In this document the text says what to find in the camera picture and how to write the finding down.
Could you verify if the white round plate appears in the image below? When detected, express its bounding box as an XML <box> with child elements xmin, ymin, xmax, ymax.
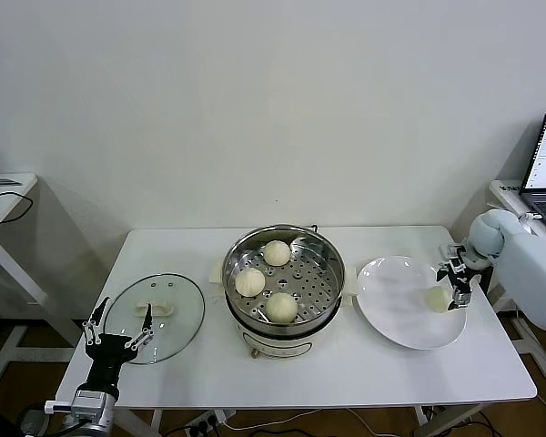
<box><xmin>355</xmin><ymin>255</ymin><xmax>468</xmax><ymax>351</ymax></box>

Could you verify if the thin black cable loop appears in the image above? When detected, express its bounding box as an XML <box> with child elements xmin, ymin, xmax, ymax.
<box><xmin>0</xmin><ymin>190</ymin><xmax>34</xmax><ymax>228</ymax></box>

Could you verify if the white steamed baozi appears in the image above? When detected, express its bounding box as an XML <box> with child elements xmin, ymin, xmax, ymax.
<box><xmin>265</xmin><ymin>291</ymin><xmax>299</xmax><ymax>323</ymax></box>
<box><xmin>234</xmin><ymin>267</ymin><xmax>267</xmax><ymax>297</ymax></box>
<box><xmin>262</xmin><ymin>239</ymin><xmax>291</xmax><ymax>268</ymax></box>
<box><xmin>426</xmin><ymin>286</ymin><xmax>451</xmax><ymax>313</ymax></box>

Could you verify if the round glass pot lid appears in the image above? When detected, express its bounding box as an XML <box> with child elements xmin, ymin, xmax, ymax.
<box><xmin>103</xmin><ymin>272</ymin><xmax>206</xmax><ymax>366</ymax></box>

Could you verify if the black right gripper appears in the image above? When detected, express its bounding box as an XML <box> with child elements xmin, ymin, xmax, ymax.
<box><xmin>435</xmin><ymin>245</ymin><xmax>482</xmax><ymax>311</ymax></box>

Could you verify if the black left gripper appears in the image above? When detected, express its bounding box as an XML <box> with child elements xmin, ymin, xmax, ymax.
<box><xmin>81</xmin><ymin>296</ymin><xmax>155</xmax><ymax>392</ymax></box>

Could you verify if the white floor cable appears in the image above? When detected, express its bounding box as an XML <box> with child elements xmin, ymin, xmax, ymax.
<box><xmin>222</xmin><ymin>407</ymin><xmax>379</xmax><ymax>437</ymax></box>

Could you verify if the white side table with tool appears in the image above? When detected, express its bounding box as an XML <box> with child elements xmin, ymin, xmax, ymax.
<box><xmin>0</xmin><ymin>172</ymin><xmax>81</xmax><ymax>388</ymax></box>

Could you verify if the stainless steel steamer basket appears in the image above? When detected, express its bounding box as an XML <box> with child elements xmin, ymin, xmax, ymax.
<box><xmin>207</xmin><ymin>223</ymin><xmax>359</xmax><ymax>332</ymax></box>

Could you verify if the white side table with laptop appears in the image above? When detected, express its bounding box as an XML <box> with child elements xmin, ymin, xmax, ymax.
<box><xmin>489</xmin><ymin>179</ymin><xmax>546</xmax><ymax>380</ymax></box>

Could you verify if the white floor power strip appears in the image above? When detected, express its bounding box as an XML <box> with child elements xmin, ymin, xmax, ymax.
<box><xmin>184</xmin><ymin>409</ymin><xmax>236</xmax><ymax>433</ymax></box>

